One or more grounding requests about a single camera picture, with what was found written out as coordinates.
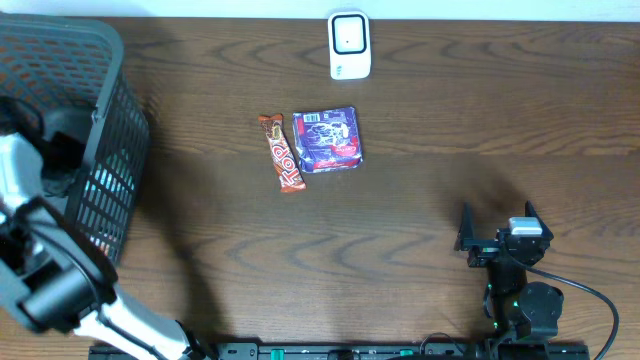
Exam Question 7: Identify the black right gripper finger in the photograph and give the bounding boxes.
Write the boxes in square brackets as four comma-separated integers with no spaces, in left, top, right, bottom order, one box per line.
[524,200,554,241]
[454,203,475,251]

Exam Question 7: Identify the purple snack packet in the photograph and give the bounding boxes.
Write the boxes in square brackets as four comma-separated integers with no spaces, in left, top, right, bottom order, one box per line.
[292,106,363,174]

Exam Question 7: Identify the orange chocolate bar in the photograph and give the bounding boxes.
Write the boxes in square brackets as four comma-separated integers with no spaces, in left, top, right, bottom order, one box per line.
[258,114,306,193]

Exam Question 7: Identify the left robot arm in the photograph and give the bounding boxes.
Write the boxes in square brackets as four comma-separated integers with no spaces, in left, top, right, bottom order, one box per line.
[1,133,218,360]

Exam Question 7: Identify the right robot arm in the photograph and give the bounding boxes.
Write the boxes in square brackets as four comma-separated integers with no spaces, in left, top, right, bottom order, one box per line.
[456,202,564,359]

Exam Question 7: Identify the white barcode scanner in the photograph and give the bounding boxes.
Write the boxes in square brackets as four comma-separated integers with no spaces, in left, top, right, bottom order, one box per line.
[327,11,372,80]

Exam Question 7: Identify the grey plastic mesh basket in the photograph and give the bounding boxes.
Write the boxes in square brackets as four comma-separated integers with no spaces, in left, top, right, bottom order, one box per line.
[1,14,150,263]

